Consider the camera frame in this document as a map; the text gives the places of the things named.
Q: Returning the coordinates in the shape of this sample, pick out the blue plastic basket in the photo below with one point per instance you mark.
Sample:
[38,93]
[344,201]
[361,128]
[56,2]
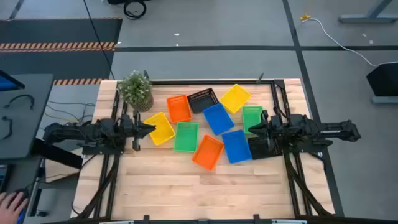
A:
[218,119]
[236,147]

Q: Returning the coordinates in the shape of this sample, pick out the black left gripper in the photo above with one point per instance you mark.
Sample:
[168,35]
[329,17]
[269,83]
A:
[129,127]

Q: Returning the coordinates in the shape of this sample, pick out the grey side table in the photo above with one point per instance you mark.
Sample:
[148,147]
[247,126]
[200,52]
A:
[31,124]

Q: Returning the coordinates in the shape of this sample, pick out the yellow plastic basket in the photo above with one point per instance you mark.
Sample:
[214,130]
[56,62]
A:
[161,130]
[235,98]

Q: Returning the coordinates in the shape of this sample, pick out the person's hand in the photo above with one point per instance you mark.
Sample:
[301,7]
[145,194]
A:
[11,208]

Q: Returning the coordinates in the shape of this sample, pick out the black metal rig frame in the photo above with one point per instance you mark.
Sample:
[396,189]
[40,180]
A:
[217,82]

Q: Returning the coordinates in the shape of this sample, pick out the orange plastic basket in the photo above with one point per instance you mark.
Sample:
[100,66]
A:
[207,152]
[179,109]

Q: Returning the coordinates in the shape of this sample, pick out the black desk leg beam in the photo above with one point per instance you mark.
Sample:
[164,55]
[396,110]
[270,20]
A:
[59,154]

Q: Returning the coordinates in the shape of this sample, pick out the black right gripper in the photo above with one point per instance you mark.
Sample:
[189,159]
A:
[273,129]

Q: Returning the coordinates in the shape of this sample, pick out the black box on grey base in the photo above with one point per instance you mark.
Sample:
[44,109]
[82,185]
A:
[384,81]

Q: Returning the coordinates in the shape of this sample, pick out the green plastic basket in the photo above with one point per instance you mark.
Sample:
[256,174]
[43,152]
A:
[251,116]
[186,137]

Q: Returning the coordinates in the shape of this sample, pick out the computer monitor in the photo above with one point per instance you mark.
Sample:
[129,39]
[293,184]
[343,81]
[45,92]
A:
[7,83]

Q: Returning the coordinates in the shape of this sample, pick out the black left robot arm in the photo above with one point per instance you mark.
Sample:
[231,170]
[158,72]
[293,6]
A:
[71,132]

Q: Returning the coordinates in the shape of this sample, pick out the black plastic basket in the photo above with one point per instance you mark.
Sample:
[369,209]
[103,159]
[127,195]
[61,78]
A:
[202,101]
[258,149]

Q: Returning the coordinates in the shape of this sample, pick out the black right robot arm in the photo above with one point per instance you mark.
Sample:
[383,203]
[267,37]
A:
[311,130]

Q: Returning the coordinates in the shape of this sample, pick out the yellow plug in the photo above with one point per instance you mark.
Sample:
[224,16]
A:
[305,17]

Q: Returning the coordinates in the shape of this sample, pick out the grey desk foot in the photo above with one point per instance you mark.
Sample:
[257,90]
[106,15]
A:
[367,18]

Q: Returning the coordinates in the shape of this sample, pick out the potted green plant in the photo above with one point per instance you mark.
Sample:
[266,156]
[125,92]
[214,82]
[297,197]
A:
[135,90]

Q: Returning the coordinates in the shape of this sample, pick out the grey computer desk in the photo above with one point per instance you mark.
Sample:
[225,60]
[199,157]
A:
[18,174]

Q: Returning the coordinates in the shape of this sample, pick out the black hazard-striped floor mat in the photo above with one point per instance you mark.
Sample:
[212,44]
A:
[62,31]

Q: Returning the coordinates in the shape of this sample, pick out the dark keyboard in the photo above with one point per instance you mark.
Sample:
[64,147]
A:
[3,177]

